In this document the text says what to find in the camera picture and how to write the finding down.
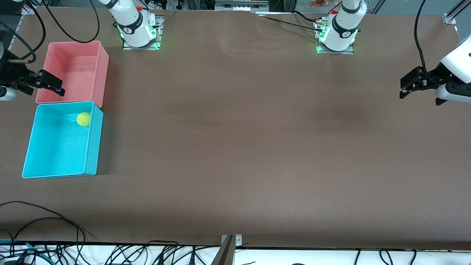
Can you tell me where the white cable shelf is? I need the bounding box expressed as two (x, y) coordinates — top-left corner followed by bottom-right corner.
(0, 243), (471, 265)

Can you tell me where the small metal bracket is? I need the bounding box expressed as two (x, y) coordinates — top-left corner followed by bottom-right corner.
(221, 234), (242, 248)

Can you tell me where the short black right arm cable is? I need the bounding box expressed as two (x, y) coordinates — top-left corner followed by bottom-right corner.
(0, 0), (46, 64)

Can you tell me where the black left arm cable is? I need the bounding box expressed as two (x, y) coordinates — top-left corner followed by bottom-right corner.
(414, 0), (429, 83)

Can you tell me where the pink plastic bin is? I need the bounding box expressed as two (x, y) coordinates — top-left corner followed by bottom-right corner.
(35, 40), (110, 109)

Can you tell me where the aluminium frame corner bracket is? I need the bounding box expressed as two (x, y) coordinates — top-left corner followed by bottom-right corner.
(443, 6), (460, 25)
(21, 0), (37, 16)

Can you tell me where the thin black looping cable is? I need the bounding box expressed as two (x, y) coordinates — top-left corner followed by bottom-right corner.
(0, 201), (94, 245)

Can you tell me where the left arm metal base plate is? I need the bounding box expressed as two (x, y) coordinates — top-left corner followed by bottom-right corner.
(316, 20), (355, 54)

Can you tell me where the teal cable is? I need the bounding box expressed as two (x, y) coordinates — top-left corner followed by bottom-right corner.
(0, 240), (50, 258)

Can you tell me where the long black right arm cable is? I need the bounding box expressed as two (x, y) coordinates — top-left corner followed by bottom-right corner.
(42, 0), (100, 44)

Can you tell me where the blue plastic bin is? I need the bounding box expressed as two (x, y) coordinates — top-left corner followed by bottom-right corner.
(22, 101), (104, 179)

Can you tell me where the black base power cable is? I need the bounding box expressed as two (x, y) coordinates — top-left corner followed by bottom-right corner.
(258, 15), (326, 33)

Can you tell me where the grey metal device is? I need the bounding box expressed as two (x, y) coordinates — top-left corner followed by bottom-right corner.
(215, 0), (270, 11)

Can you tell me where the grey metal bar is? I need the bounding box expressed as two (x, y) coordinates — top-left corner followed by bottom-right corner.
(211, 236), (236, 265)

